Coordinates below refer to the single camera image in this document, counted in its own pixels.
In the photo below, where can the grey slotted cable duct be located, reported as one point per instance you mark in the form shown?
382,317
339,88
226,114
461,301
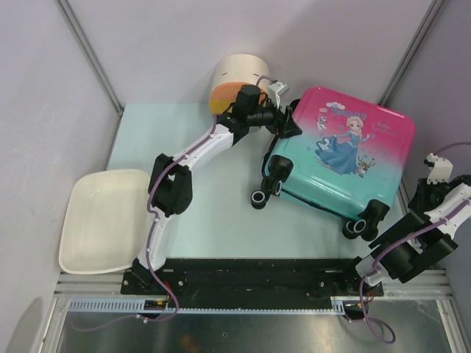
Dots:
155,306

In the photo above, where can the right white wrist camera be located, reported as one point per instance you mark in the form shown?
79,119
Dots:
440,169

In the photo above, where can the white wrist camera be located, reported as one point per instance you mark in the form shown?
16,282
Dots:
275,91
440,169

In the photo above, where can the pink and teal kids suitcase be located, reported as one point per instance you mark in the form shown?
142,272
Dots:
348,160

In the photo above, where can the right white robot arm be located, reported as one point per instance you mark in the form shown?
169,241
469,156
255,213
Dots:
423,237

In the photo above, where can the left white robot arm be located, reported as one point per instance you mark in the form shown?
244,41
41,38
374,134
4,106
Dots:
171,183

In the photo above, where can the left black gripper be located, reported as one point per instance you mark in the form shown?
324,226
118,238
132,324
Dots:
283,131

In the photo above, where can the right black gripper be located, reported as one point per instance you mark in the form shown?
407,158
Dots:
419,200

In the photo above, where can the cream round drawer cabinet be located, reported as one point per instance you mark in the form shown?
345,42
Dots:
230,74

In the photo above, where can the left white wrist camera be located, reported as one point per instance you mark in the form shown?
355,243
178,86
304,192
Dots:
275,91

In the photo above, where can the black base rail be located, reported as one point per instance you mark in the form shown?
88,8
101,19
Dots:
250,282

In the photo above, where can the white rectangular tray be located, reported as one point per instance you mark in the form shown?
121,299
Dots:
106,222

